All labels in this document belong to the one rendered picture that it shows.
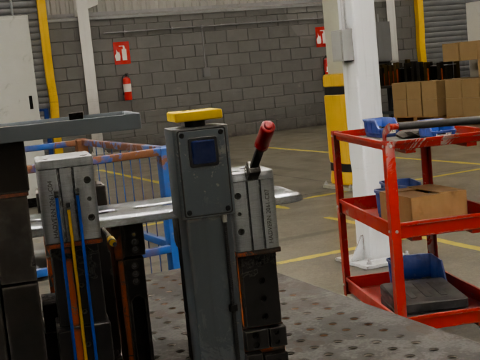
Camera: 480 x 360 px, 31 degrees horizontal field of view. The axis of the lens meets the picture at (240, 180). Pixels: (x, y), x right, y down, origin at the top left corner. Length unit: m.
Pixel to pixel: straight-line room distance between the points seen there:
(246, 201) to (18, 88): 8.22
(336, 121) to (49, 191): 7.26
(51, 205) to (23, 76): 8.24
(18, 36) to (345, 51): 5.00
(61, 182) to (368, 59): 4.09
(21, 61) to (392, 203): 6.64
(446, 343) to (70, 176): 0.74
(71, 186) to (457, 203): 2.39
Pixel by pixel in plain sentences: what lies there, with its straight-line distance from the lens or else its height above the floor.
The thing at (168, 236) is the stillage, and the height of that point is 0.60.
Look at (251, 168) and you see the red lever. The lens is 1.23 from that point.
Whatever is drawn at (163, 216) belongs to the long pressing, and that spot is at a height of 0.99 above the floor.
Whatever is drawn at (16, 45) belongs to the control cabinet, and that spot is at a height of 1.70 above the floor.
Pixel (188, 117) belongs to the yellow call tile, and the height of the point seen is 1.15.
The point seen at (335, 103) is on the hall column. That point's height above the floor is 0.83.
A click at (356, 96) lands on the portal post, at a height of 1.00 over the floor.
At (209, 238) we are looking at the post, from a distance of 1.09.
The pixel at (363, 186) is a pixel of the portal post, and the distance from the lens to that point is 5.22.
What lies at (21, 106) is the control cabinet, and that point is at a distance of 9.42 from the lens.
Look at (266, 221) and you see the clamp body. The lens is 1.27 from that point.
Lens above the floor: 1.20
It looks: 7 degrees down
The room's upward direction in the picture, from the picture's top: 5 degrees counter-clockwise
